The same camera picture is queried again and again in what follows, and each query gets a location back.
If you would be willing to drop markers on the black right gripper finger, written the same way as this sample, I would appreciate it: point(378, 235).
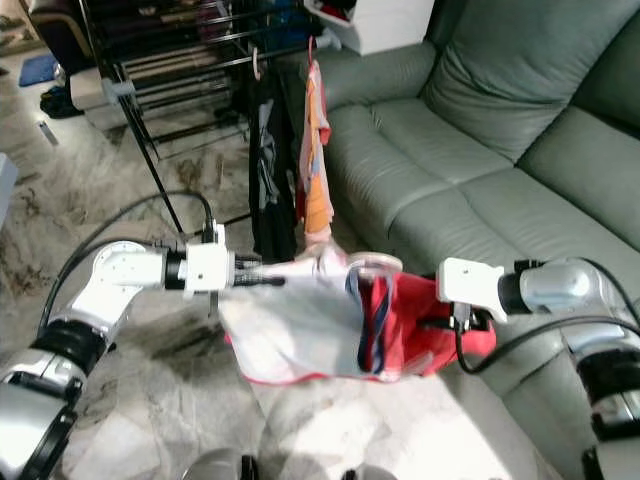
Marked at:
point(437, 325)

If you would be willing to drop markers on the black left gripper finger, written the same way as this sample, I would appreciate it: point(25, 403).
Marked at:
point(265, 283)

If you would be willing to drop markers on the red garment with white lining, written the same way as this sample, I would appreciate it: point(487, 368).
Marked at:
point(290, 330)

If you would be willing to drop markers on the orange white hanging garment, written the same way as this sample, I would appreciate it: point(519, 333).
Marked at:
point(315, 180)

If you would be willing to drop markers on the grey green leather sofa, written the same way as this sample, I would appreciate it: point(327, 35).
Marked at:
point(510, 150)

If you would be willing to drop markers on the white folding table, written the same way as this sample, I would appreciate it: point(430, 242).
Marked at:
point(7, 190)

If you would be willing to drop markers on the robot left leg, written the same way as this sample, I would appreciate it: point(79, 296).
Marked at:
point(215, 465)

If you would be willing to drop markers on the black metal drying rack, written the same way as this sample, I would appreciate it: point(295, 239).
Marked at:
point(125, 88)

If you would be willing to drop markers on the white ottoman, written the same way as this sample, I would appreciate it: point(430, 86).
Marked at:
point(90, 90)

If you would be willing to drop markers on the small white bottle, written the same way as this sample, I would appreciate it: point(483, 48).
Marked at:
point(45, 133)

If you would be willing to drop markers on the blue garment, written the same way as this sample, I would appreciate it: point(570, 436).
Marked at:
point(280, 25)

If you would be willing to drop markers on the dark clothes heap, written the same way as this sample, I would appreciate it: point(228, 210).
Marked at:
point(60, 100)

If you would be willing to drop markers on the magenta garment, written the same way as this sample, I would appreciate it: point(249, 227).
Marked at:
point(195, 20)

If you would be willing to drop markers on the colourful clothes pile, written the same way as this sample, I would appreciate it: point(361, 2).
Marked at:
point(328, 10)

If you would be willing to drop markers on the blue floor mat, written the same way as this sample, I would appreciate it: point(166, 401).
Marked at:
point(40, 70)

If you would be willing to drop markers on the white cabinet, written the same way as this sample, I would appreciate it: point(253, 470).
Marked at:
point(390, 25)

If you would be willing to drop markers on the dark purple armchair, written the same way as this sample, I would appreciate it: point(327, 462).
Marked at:
point(60, 25)

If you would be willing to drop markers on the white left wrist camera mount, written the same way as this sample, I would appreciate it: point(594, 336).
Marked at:
point(210, 268)

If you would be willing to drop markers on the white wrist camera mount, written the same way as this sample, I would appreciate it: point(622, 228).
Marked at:
point(470, 283)
point(210, 268)

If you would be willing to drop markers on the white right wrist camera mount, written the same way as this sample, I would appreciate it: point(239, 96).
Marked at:
point(470, 283)

